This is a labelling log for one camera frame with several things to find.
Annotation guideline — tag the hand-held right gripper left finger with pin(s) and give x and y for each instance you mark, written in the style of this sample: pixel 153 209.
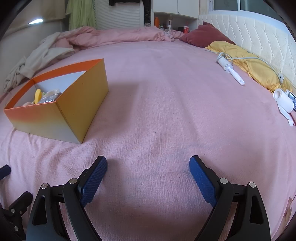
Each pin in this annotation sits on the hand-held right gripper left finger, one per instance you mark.
pixel 94 180

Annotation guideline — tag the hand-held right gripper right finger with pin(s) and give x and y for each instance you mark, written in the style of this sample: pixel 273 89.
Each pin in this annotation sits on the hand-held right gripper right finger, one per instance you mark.
pixel 203 183

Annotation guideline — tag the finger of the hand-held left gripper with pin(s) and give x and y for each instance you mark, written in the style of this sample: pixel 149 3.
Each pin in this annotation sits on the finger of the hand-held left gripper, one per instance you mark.
pixel 20 201
pixel 5 172

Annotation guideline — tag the orange cardboard box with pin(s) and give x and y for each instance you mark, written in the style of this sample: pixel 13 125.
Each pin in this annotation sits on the orange cardboard box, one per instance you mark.
pixel 76 104

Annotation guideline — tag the small cream item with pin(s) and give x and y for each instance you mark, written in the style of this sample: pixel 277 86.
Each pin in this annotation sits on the small cream item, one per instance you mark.
pixel 27 103

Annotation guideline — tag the yellow plastic item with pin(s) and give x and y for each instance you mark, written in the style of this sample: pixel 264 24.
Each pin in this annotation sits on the yellow plastic item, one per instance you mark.
pixel 37 96

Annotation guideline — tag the pink bed sheet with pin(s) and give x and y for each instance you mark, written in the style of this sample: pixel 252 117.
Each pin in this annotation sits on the pink bed sheet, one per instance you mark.
pixel 161 104

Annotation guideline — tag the cream shell-shaped item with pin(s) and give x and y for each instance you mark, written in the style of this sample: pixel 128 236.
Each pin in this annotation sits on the cream shell-shaped item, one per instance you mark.
pixel 52 92

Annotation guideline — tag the white paper roll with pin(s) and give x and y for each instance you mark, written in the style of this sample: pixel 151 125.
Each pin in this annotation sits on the white paper roll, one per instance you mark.
pixel 283 99

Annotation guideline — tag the crumpled white cloth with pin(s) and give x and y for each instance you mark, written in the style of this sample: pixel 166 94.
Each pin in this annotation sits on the crumpled white cloth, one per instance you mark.
pixel 39 58

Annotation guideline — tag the white lint roller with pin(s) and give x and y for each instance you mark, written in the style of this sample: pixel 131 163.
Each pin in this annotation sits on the white lint roller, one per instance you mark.
pixel 224 62

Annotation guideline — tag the dark small device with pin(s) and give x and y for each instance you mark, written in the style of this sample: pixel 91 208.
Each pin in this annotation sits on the dark small device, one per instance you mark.
pixel 291 98

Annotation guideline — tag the yellow pillow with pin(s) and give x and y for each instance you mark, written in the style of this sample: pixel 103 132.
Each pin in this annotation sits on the yellow pillow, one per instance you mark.
pixel 254 67

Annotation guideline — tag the white power plug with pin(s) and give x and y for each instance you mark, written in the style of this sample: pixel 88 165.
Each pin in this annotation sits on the white power plug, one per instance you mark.
pixel 281 77

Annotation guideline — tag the pink duvet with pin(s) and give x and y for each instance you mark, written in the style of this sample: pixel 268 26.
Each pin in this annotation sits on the pink duvet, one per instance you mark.
pixel 115 34

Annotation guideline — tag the maroon pillow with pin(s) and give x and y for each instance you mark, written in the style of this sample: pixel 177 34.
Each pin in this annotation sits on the maroon pillow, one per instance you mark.
pixel 203 34

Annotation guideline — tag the red cup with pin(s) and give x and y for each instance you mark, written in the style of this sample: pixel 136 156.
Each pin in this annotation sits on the red cup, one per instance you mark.
pixel 186 29

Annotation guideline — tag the cream tufted headboard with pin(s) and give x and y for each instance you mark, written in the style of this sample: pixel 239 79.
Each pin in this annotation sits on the cream tufted headboard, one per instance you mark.
pixel 254 34

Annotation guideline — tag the small white bottle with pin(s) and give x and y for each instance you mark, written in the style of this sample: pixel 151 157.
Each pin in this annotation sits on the small white bottle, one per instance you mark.
pixel 170 24

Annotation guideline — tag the white slatted panel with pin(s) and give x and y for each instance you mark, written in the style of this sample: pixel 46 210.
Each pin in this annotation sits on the white slatted panel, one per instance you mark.
pixel 120 16

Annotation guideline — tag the light green garment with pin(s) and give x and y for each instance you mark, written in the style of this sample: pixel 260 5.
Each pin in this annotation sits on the light green garment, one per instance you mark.
pixel 81 14

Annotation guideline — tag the orange bottle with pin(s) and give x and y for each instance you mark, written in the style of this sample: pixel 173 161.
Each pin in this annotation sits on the orange bottle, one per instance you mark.
pixel 156 21

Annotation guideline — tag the window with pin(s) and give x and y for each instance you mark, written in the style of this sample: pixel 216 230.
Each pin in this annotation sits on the window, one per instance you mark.
pixel 231 4

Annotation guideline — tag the black hanging garment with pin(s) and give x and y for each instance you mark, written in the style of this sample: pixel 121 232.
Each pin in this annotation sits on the black hanging garment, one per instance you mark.
pixel 122 1

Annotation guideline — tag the white wall cabinet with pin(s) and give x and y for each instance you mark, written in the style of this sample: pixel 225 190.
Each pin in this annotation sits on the white wall cabinet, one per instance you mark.
pixel 175 7

